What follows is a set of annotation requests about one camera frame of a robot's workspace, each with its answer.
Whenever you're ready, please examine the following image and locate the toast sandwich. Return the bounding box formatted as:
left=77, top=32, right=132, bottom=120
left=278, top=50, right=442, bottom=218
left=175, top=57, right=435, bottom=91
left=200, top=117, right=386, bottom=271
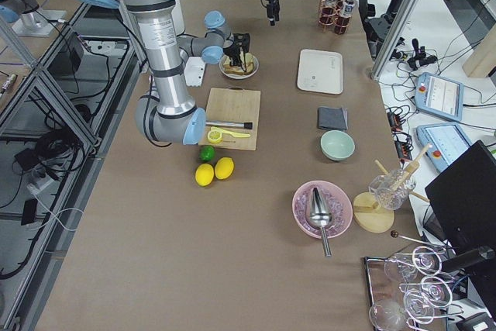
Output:
left=222, top=53, right=255, bottom=76

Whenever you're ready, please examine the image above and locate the white sandwich plate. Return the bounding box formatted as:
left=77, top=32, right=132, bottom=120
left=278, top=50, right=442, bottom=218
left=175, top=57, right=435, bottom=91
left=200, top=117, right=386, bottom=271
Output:
left=219, top=53, right=259, bottom=80

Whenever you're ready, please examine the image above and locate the white rabbit tray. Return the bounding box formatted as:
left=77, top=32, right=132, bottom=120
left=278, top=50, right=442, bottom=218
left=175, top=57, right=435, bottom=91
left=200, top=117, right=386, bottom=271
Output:
left=297, top=49, right=343, bottom=95

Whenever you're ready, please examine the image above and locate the metal tray with glasses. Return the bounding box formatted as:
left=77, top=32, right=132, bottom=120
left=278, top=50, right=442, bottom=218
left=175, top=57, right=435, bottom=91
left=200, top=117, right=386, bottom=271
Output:
left=363, top=244, right=464, bottom=330

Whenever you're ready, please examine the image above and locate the dark drink bottle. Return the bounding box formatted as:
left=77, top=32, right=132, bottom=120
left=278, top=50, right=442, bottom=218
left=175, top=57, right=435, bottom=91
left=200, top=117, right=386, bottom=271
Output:
left=322, top=0, right=338, bottom=23
left=334, top=0, right=355, bottom=35

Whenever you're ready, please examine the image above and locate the bamboo cutting board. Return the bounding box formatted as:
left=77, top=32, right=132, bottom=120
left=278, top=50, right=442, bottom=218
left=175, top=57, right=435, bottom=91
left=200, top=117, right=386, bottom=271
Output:
left=206, top=88, right=261, bottom=150

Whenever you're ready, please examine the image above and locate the yellow lemon squeezer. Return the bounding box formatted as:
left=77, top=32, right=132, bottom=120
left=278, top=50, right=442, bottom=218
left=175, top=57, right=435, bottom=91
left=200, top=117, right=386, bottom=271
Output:
left=207, top=126, right=251, bottom=144

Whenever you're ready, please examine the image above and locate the green lime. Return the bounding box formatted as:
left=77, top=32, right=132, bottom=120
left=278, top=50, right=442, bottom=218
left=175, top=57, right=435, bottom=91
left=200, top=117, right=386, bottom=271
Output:
left=199, top=145, right=215, bottom=162

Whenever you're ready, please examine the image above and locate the grey folded cloth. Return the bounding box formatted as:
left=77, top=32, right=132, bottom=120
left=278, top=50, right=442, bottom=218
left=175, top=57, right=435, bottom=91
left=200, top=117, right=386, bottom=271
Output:
left=317, top=106, right=348, bottom=130

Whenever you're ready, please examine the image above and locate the yellow lemon right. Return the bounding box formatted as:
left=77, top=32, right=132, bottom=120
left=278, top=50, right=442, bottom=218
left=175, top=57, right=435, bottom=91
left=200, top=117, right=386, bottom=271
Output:
left=214, top=157, right=235, bottom=180

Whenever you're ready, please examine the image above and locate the yellow lemon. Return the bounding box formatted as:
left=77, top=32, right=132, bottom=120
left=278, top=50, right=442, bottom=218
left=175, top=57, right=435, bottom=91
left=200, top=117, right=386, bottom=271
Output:
left=214, top=157, right=235, bottom=180
left=195, top=164, right=215, bottom=187

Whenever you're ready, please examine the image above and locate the yellow lemon left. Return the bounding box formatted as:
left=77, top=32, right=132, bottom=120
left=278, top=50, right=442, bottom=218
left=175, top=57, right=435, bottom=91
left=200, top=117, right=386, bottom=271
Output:
left=195, top=164, right=215, bottom=187

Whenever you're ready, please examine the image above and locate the mint green bowl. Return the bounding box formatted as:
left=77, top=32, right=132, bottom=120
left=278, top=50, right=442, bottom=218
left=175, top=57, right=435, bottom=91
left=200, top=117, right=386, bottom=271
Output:
left=320, top=130, right=356, bottom=161

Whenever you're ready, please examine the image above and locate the blue teach pendant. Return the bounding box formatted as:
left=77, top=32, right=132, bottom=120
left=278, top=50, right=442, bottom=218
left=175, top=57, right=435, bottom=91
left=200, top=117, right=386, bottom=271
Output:
left=416, top=122, right=472, bottom=172
left=414, top=73, right=464, bottom=122

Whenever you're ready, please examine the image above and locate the pink bowl with ice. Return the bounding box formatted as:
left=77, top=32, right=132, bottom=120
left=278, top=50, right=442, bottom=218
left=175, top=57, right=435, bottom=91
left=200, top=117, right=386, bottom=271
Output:
left=292, top=181, right=353, bottom=238

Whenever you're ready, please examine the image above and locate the metal ice scoop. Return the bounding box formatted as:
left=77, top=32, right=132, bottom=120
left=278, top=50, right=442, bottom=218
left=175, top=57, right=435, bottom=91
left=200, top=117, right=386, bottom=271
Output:
left=306, top=187, right=332, bottom=258

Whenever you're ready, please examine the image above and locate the clear glass mug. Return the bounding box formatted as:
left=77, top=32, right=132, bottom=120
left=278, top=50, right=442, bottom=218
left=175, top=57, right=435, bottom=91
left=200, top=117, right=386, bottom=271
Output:
left=369, top=169, right=416, bottom=211

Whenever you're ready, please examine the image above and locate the wooden mug tree stand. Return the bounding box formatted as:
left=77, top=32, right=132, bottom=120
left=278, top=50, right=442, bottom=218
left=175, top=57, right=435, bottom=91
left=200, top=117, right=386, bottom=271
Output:
left=353, top=143, right=432, bottom=233

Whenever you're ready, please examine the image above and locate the wooden stirrer with ball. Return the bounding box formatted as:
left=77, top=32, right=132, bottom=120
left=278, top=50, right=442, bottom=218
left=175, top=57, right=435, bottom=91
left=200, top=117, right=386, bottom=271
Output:
left=390, top=230, right=448, bottom=248

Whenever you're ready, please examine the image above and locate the white arm base mount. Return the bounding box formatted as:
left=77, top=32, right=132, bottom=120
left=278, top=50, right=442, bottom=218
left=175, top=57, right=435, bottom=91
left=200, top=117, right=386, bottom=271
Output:
left=184, top=57, right=205, bottom=88

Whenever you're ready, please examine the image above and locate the copper wire bottle rack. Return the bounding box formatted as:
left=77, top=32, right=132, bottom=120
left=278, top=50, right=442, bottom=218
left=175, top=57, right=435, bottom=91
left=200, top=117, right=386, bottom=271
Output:
left=318, top=0, right=357, bottom=35

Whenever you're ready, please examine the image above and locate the black handled knife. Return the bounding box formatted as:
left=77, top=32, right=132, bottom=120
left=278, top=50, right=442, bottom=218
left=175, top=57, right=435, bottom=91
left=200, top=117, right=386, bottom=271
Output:
left=206, top=121, right=253, bottom=129

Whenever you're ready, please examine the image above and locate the aluminium frame post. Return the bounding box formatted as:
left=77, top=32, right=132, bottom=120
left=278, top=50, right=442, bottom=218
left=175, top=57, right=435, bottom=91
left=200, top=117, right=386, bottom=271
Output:
left=370, top=0, right=419, bottom=82

